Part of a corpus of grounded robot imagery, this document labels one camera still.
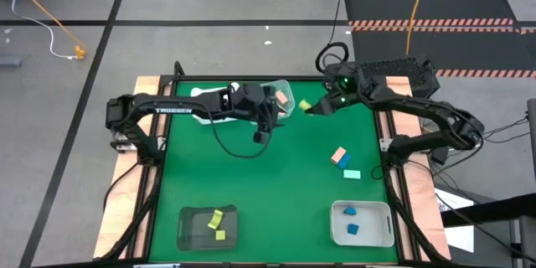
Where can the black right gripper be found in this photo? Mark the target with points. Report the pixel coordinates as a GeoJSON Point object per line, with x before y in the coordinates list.
{"type": "Point", "coordinates": [347, 88]}

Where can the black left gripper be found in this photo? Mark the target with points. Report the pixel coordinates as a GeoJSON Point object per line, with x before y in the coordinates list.
{"type": "Point", "coordinates": [249, 102]}

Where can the short wooden block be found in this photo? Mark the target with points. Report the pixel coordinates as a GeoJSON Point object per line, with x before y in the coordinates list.
{"type": "Point", "coordinates": [337, 155]}
{"type": "Point", "coordinates": [281, 97]}

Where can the yellow cylinder block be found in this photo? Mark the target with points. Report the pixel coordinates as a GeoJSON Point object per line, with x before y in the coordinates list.
{"type": "Point", "coordinates": [304, 104]}

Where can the teal rectangular block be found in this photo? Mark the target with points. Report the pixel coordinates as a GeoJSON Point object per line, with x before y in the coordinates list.
{"type": "Point", "coordinates": [352, 174]}

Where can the blue half-round block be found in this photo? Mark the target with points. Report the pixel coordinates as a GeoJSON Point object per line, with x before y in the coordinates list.
{"type": "Point", "coordinates": [350, 211]}

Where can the blue cube block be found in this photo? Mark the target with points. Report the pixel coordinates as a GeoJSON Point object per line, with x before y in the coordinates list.
{"type": "Point", "coordinates": [353, 229]}

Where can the yellow arch block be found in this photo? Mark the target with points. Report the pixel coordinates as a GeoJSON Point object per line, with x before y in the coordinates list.
{"type": "Point", "coordinates": [216, 220]}

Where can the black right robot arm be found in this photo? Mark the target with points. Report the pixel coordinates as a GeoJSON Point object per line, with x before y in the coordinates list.
{"type": "Point", "coordinates": [419, 104]}

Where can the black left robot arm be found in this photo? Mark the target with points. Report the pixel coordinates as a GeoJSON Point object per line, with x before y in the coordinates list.
{"type": "Point", "coordinates": [176, 104]}

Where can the clear plastic bin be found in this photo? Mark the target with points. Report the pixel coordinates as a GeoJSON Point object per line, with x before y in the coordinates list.
{"type": "Point", "coordinates": [289, 88]}

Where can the white plastic bin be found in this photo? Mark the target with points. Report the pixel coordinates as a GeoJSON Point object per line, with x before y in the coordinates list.
{"type": "Point", "coordinates": [200, 91]}

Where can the green table mat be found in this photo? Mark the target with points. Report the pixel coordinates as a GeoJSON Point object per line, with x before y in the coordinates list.
{"type": "Point", "coordinates": [272, 184]}

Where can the black perforated computer case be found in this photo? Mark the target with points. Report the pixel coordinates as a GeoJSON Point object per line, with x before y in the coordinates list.
{"type": "Point", "coordinates": [402, 67]}

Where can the light grey plastic bin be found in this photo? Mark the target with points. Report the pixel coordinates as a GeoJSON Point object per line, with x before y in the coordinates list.
{"type": "Point", "coordinates": [372, 224]}

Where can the black hazard-striped floor mat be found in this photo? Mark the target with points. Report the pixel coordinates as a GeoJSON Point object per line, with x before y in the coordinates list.
{"type": "Point", "coordinates": [444, 46]}

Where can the dark translucent plastic bin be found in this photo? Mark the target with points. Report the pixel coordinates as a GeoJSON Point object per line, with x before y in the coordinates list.
{"type": "Point", "coordinates": [197, 234]}

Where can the white paper sheet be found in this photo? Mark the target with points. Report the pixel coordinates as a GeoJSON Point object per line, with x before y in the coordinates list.
{"type": "Point", "coordinates": [458, 226]}

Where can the black beam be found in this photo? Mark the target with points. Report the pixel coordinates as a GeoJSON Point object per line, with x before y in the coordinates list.
{"type": "Point", "coordinates": [490, 211]}

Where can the grey bar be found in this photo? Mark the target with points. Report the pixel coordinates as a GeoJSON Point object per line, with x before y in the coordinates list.
{"type": "Point", "coordinates": [9, 60]}

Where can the black table frame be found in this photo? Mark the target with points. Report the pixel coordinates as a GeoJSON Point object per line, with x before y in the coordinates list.
{"type": "Point", "coordinates": [201, 78]}

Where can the grey post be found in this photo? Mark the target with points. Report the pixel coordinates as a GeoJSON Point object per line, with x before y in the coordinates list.
{"type": "Point", "coordinates": [532, 134]}

